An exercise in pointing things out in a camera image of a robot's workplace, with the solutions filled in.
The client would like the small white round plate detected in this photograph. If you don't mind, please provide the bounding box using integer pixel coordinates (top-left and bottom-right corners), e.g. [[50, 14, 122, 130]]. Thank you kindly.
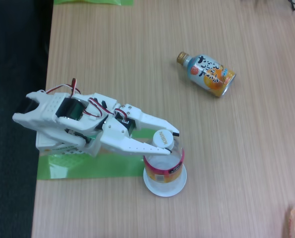
[[143, 158, 188, 198]]

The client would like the clear plastic bottle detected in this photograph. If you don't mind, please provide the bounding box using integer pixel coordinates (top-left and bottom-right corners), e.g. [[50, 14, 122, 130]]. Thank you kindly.
[[142, 128, 186, 191]]

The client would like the green tape at table edge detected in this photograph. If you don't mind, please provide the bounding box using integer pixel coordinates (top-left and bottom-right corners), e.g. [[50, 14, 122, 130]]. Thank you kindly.
[[53, 0, 134, 6]]

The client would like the long green tape strip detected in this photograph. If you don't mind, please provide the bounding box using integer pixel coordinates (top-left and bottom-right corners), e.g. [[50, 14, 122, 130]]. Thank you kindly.
[[37, 152, 146, 181]]

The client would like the orange juice aluminium bottle can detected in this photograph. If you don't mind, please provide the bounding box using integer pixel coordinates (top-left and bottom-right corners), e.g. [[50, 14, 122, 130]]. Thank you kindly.
[[176, 51, 237, 98]]

